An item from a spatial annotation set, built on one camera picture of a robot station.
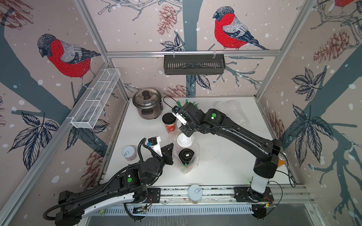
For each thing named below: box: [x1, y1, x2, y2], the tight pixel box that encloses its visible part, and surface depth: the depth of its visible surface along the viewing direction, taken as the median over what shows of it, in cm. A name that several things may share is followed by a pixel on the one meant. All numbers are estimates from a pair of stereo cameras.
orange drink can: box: [278, 158, 287, 169], surface depth 77 cm
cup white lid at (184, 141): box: [177, 132, 193, 149], surface depth 76 cm
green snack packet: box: [99, 208, 107, 217], surface depth 70 cm
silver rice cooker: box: [132, 87, 164, 120], surface depth 98 cm
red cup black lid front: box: [178, 148, 196, 165], surface depth 72 cm
